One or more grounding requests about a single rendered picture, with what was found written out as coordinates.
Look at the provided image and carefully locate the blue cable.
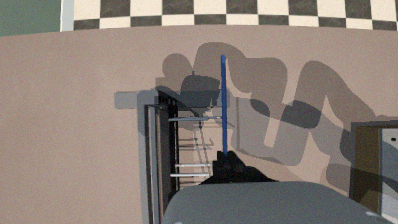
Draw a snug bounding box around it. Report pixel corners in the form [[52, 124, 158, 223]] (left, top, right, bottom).
[[221, 55, 227, 158]]

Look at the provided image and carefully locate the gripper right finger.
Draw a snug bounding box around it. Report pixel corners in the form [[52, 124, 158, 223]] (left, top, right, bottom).
[[227, 150, 280, 183]]

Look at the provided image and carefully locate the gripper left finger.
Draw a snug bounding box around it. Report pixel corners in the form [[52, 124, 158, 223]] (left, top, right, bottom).
[[168, 151, 231, 204]]

